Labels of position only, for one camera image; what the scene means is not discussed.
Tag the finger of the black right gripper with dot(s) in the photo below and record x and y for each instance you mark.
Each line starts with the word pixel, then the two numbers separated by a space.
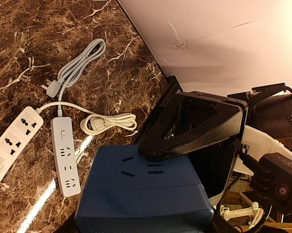
pixel 192 121

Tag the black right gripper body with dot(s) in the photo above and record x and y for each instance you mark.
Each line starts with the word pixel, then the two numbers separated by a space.
pixel 214 166

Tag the blue cube socket adapter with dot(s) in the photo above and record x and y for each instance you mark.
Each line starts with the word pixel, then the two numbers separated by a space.
pixel 125 193

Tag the white universal power strip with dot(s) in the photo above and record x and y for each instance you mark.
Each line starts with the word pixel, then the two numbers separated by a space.
pixel 17 136

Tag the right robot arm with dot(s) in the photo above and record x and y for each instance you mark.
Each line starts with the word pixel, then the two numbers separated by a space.
pixel 267 109

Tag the light blue power strip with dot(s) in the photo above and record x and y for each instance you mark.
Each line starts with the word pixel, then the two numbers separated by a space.
pixel 64 156

